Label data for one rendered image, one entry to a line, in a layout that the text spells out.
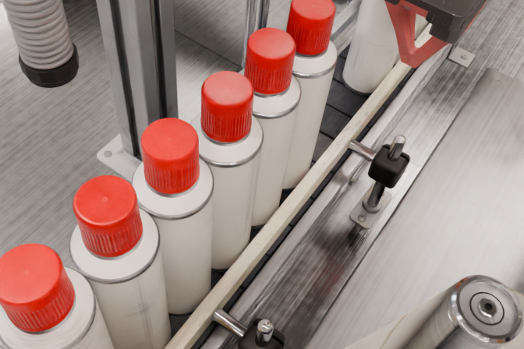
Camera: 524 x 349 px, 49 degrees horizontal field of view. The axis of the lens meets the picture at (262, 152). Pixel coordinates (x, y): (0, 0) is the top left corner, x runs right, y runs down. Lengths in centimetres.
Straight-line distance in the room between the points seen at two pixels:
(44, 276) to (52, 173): 36
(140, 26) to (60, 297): 25
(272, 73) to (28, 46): 15
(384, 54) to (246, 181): 27
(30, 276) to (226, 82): 16
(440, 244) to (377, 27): 22
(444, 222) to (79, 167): 38
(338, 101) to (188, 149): 34
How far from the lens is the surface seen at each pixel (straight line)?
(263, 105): 41
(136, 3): 47
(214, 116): 36
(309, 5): 43
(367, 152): 57
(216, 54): 75
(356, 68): 64
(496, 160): 65
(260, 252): 49
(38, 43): 36
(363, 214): 62
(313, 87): 45
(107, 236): 31
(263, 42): 39
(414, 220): 58
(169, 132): 34
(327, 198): 57
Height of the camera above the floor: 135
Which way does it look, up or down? 52 degrees down
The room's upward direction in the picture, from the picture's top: 8 degrees clockwise
